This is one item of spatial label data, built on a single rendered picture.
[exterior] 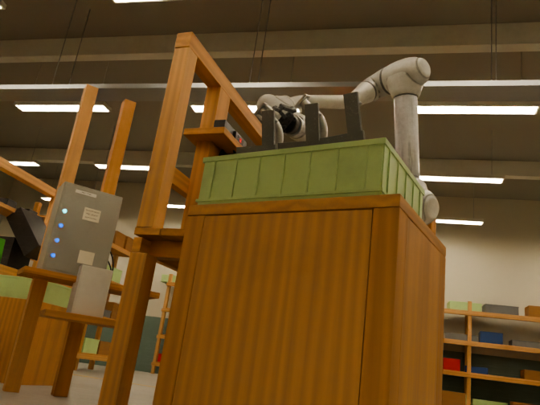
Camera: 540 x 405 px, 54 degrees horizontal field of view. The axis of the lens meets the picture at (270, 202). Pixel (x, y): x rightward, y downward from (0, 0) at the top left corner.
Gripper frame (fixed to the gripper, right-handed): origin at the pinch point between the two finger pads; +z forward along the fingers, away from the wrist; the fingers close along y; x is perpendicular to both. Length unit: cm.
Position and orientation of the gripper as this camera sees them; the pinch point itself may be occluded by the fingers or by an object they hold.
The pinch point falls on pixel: (267, 114)
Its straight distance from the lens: 187.9
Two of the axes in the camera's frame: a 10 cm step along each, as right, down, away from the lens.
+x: 6.3, 6.9, -3.5
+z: -4.4, -0.5, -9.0
